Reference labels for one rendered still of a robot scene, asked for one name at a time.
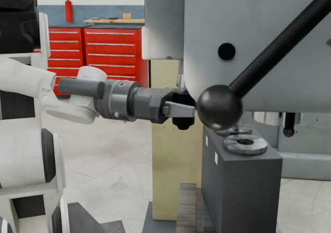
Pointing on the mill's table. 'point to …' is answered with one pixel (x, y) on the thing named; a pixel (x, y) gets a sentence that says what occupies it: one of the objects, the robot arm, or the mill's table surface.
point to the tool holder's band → (181, 94)
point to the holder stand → (240, 180)
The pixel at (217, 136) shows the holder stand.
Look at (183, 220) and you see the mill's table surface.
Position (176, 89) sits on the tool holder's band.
